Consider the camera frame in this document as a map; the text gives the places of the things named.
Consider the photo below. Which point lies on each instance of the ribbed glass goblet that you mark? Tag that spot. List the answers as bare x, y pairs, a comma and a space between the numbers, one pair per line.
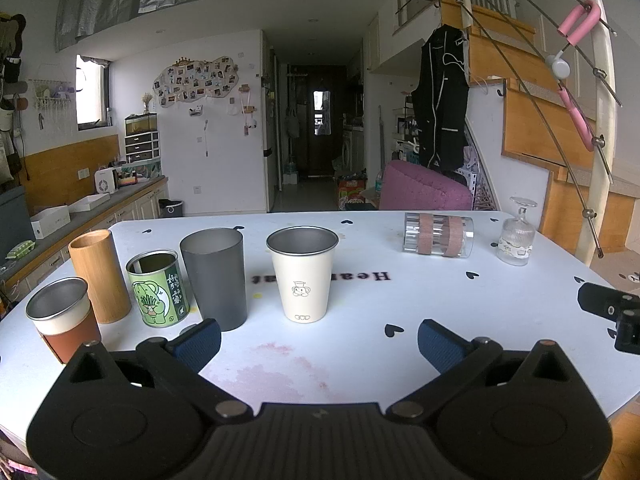
515, 240

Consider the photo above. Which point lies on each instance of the white steel cup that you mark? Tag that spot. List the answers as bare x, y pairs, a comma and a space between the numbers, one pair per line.
304, 280

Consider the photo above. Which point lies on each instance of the washing machine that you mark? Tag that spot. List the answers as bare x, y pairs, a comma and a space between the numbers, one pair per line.
352, 150

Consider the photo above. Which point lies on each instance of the purple armchair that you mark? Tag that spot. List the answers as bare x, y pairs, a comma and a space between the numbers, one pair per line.
425, 187

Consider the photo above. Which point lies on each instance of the window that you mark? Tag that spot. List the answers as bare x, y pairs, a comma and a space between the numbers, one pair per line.
90, 92

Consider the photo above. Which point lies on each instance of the white cardboard box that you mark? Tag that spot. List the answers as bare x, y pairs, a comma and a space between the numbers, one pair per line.
50, 221

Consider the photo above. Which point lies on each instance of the white kitchen counter cabinet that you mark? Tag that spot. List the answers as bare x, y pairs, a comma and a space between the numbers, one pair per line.
125, 205

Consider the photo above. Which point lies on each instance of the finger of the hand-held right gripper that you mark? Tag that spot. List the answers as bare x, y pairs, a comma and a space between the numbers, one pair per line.
600, 300

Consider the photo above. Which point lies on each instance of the green egg tray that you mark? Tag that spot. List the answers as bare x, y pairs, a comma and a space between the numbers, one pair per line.
21, 250

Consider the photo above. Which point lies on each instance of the flat white box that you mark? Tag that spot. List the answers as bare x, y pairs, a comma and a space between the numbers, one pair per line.
90, 202

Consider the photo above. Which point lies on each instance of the white stair post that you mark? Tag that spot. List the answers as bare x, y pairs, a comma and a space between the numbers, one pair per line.
600, 110

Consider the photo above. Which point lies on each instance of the dark entrance door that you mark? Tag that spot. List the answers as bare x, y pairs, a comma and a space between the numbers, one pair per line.
325, 125

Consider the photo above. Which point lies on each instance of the glass fish tank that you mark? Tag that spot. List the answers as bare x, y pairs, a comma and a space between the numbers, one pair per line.
141, 124

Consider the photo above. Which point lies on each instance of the bamboo cup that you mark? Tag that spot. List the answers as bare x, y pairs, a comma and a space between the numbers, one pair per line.
97, 275

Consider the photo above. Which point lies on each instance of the black trash bin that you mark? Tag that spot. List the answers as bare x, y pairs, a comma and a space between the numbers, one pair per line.
171, 208

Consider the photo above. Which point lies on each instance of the steel cup brown sleeve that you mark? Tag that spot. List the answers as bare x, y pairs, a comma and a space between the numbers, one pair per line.
62, 320

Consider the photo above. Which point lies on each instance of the grey storage bin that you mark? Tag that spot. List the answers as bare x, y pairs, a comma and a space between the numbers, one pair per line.
11, 222

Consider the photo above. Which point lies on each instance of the wall photo collage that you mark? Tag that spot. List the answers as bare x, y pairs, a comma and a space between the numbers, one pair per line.
197, 80

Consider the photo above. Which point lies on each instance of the hanging tote bag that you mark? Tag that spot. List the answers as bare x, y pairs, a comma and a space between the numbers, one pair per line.
293, 122

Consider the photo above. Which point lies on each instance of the black jacket white trim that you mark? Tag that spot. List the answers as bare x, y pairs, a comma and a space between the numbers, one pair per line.
442, 105

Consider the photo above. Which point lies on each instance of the green printed tin can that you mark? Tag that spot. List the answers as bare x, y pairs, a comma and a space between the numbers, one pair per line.
157, 295

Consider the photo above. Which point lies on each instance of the plastic water bottle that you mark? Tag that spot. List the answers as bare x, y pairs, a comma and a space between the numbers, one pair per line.
379, 181

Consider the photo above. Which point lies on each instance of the clear glass cup cork bands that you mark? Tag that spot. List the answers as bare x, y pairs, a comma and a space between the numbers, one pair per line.
437, 235

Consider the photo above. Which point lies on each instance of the red printed carton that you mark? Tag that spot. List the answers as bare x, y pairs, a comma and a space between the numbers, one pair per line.
352, 194

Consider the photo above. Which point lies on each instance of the dark grey tumbler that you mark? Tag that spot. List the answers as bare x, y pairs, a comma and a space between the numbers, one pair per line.
215, 280

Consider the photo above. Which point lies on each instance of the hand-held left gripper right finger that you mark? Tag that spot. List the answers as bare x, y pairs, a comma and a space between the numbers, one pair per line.
440, 344

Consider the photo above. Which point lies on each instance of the wooden staircase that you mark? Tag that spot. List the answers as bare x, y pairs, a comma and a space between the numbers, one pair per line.
530, 115

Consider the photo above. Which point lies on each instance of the small drawer organizer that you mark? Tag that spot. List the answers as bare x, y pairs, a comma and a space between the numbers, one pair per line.
142, 145

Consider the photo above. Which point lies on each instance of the white countertop appliance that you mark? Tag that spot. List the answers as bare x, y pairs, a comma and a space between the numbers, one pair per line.
106, 181

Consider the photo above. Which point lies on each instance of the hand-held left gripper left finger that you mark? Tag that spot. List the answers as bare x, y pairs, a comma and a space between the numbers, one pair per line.
200, 344

